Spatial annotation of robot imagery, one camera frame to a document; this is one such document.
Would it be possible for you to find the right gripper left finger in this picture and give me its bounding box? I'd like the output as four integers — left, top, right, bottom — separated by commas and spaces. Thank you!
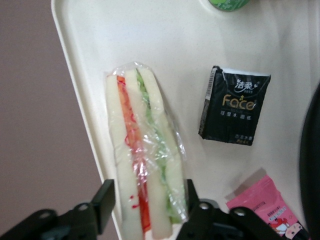
0, 178, 117, 240

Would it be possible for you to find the pink snack pack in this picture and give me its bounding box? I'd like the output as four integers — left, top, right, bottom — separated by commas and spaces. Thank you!
225, 174, 311, 240

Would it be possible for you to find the brown table cover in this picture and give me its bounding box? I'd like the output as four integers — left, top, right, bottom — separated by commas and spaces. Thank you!
0, 0, 121, 240

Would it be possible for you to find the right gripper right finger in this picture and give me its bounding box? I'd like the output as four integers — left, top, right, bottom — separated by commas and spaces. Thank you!
174, 178, 286, 240

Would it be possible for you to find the cream plastic tray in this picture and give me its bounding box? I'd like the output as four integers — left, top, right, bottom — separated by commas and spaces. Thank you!
50, 0, 320, 240

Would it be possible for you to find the thick black cable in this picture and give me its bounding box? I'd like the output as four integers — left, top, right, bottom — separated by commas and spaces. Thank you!
298, 81, 320, 240

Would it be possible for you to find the black tissue pack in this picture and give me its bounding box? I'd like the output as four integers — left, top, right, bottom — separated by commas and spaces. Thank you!
197, 65, 272, 147

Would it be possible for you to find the plastic-wrapped triangle sandwich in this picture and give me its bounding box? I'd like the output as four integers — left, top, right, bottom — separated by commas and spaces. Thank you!
103, 60, 190, 240

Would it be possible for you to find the green-lid small cup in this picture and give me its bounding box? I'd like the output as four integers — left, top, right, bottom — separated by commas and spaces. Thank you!
207, 0, 251, 13

